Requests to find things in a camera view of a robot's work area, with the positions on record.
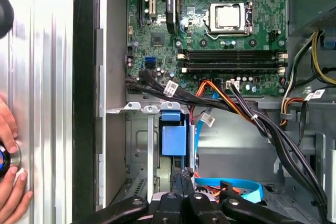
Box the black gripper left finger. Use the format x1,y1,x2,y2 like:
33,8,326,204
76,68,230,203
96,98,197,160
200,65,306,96
70,173,186,224

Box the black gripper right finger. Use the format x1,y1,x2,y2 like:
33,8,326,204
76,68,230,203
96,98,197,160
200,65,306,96
183,167,302,224

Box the hard disk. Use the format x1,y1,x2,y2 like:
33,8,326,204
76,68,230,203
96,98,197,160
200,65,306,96
157,102,196,201

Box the round black tool blue ring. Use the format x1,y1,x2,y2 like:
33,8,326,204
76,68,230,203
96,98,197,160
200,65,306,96
0,141,22,182

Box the metal disk bay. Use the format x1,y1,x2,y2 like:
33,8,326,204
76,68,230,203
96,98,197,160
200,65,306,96
106,100,197,209

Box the person hand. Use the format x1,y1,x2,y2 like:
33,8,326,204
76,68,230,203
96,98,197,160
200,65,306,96
0,94,34,224

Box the silver metal drive cage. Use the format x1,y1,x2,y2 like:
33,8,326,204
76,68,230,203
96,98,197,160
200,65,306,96
272,129,336,224

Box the black RAM slot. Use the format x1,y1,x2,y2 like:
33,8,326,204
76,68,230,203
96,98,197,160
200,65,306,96
177,54,288,61
181,61,287,68
181,67,287,75
177,49,288,56

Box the black PC case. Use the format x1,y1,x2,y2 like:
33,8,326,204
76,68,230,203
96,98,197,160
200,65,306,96
73,0,336,224

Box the green motherboard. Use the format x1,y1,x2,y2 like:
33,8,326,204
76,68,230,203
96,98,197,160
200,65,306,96
125,0,288,96

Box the black chipset chip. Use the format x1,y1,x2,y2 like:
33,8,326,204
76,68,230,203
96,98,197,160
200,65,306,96
151,32,165,47

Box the metal locking lever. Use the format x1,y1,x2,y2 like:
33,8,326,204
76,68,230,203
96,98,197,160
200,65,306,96
204,31,254,41

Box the metal socket cover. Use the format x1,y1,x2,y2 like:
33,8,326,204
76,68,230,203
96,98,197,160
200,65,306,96
209,2,249,36

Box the black CPU socket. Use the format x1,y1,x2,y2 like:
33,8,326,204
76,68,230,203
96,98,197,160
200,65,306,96
203,1,255,41

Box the silver CPU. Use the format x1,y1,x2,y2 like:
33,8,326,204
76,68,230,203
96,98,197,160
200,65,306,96
216,5,241,29

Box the black graphics card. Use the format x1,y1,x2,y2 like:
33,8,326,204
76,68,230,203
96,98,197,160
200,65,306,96
164,0,182,35

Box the black round object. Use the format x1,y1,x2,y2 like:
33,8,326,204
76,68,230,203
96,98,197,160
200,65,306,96
0,0,14,38

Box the blue flat wire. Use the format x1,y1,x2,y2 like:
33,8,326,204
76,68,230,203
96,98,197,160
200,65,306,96
193,89,264,204

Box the black wire bundle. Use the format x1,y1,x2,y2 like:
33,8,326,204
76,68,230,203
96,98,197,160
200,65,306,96
125,69,329,224

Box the orange red wire bundle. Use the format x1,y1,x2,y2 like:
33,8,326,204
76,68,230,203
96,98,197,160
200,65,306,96
196,79,259,124

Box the red orange drive wires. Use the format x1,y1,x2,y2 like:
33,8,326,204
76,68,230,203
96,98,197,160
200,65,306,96
279,97,306,127

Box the yellow wire bundle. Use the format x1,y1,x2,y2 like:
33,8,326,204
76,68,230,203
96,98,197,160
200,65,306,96
311,31,336,86

